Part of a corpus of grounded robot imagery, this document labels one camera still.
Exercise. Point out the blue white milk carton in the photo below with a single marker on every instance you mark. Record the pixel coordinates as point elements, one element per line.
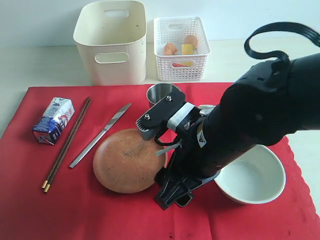
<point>53,121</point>

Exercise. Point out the dark wooden chopstick upper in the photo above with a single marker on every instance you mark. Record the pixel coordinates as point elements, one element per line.
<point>49,179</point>

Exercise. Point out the red sausage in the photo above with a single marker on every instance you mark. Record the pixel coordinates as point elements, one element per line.
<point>177,65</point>

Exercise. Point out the white ceramic bowl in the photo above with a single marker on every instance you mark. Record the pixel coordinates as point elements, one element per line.
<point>256,177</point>

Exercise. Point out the silver table knife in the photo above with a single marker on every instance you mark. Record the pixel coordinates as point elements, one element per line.
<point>110,123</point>

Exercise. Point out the stainless steel cup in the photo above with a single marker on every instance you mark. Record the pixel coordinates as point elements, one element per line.
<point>158,91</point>

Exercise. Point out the brown egg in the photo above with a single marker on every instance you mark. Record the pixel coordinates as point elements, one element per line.
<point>191,40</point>

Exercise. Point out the brown wooden plate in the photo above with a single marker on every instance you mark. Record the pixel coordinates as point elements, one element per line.
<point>125,163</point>

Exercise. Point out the orange fried chicken piece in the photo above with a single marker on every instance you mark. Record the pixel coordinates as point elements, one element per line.
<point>170,49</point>

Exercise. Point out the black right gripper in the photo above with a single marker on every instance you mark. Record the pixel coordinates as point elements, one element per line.
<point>212,143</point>

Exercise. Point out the red table cloth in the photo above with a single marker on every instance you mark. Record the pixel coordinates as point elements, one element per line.
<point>78,207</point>

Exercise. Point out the white perforated plastic basket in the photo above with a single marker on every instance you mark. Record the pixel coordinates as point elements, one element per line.
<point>174,30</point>

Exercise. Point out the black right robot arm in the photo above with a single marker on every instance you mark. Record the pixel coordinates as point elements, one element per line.
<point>271,100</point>

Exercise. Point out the yellow cheese wedge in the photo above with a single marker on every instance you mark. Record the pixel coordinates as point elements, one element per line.
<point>187,49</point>

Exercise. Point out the cream plastic bin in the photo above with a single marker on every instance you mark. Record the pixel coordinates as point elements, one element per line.
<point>111,39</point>

